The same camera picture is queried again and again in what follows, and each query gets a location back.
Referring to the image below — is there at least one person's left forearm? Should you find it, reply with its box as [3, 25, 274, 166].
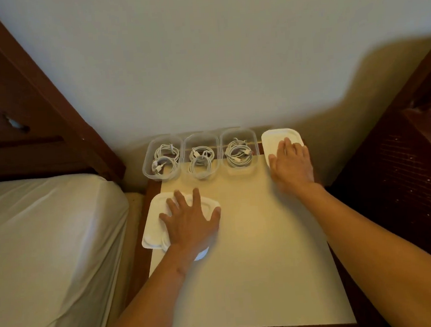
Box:
[91, 242, 213, 327]

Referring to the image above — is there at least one person's right hand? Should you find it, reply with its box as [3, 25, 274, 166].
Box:
[267, 135, 323, 197]

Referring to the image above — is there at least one white table mat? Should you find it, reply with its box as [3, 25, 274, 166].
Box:
[141, 149, 357, 327]

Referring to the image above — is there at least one brown wooden headboard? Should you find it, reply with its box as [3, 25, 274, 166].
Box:
[0, 0, 127, 193]

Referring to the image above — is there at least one clear plastic container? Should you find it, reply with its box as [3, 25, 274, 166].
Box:
[140, 134, 186, 183]
[218, 126, 261, 176]
[180, 131, 223, 182]

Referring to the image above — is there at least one coiled white cable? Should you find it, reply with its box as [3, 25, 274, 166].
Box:
[186, 145, 217, 179]
[149, 142, 182, 180]
[223, 137, 254, 168]

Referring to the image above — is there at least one white plastic container lid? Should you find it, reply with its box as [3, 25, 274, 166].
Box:
[138, 189, 224, 253]
[260, 127, 307, 168]
[161, 239, 211, 264]

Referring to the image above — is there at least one dark wooden cabinet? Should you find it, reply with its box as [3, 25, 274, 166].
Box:
[318, 41, 431, 283]

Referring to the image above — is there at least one person's left hand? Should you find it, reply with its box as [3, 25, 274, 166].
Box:
[157, 186, 225, 262]

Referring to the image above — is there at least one person's right forearm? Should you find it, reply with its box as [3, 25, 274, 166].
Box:
[286, 175, 431, 327]

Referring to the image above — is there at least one bed with white sheet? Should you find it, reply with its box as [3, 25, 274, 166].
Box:
[0, 170, 139, 327]

